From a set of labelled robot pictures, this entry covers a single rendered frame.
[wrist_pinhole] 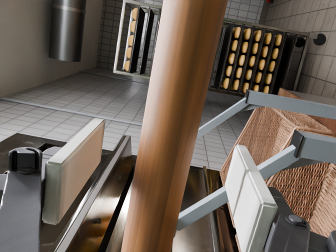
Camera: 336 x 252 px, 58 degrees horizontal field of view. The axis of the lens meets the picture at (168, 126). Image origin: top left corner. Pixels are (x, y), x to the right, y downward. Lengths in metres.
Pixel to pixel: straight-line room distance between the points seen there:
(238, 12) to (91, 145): 5.09
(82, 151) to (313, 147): 0.50
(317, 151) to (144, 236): 0.47
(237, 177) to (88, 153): 0.08
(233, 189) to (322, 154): 0.45
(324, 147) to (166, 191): 0.48
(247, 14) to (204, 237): 4.37
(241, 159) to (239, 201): 0.02
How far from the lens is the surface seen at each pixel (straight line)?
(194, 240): 1.25
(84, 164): 0.17
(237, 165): 0.18
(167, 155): 0.15
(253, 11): 5.27
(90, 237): 1.10
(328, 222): 1.22
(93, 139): 0.17
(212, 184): 1.70
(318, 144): 0.61
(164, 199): 0.16
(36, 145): 1.90
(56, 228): 1.21
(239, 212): 0.16
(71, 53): 3.29
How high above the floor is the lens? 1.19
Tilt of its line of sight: level
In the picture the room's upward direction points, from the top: 79 degrees counter-clockwise
